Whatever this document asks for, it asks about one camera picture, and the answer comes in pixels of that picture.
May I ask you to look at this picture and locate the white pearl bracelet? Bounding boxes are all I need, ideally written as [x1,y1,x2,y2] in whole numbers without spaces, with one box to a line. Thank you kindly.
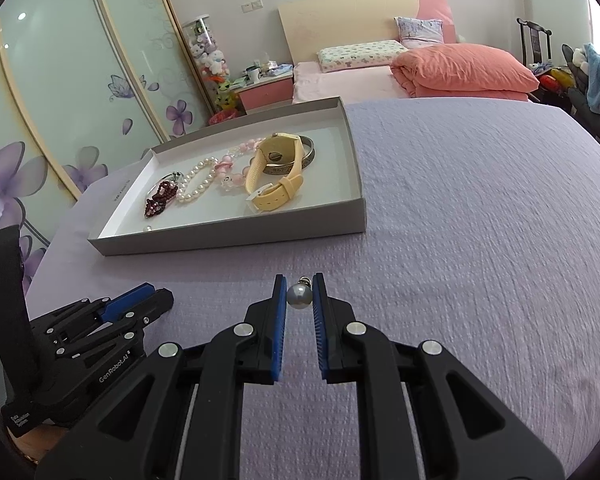
[175,155,221,205]

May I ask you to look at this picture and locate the dark red bead necklace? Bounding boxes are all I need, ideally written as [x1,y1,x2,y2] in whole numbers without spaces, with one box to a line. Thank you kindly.
[142,181,180,219]

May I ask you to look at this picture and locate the pearl pendant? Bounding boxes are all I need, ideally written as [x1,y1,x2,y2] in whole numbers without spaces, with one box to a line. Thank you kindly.
[286,276,313,310]

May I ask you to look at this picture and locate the pink bead charm bracelet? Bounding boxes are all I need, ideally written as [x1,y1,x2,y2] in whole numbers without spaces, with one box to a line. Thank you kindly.
[214,138,268,195]

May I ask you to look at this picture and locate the engraved metal cuff bracelet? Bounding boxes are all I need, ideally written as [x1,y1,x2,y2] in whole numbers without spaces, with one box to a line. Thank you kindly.
[264,134,318,177]

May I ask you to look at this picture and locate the yellow wristwatch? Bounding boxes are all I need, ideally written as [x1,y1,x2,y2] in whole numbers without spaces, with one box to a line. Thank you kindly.
[244,132,304,212]

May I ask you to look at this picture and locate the silver bangle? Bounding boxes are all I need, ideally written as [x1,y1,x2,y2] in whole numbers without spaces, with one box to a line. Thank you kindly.
[149,171,183,195]

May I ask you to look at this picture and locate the grey white jewelry tray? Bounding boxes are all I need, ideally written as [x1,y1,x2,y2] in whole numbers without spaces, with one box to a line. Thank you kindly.
[88,98,366,256]

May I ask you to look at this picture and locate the left hand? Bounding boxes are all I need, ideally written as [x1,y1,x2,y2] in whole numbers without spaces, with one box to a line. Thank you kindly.
[9,425,68,463]

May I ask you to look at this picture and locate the lilac table cloth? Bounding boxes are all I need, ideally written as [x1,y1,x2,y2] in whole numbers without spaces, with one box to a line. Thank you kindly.
[27,99,600,479]

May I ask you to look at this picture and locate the clear tube of plush toys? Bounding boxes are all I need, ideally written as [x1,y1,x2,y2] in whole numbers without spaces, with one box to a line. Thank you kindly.
[182,14,239,112]

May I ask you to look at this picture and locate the pink nightstand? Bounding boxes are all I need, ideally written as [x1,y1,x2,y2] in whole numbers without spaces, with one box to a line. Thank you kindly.
[235,70,294,114]

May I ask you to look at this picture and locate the floral sliding wardrobe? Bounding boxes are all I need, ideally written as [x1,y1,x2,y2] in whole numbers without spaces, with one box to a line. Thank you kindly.
[0,0,210,278]

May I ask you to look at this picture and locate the floral white pillow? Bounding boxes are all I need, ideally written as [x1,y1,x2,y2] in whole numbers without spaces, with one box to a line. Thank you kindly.
[317,40,407,73]

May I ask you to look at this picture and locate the salmon folded duvet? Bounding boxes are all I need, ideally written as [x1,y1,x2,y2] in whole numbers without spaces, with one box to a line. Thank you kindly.
[391,44,539,101]

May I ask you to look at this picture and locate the bed with beige headboard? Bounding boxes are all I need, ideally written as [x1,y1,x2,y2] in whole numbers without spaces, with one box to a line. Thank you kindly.
[278,0,539,103]

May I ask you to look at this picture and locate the purple print pillow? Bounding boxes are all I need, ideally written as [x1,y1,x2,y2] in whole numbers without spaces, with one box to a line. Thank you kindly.
[394,16,444,49]

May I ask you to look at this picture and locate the dark wooden chair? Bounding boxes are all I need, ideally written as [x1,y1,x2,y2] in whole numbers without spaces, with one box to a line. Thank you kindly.
[516,18,553,66]

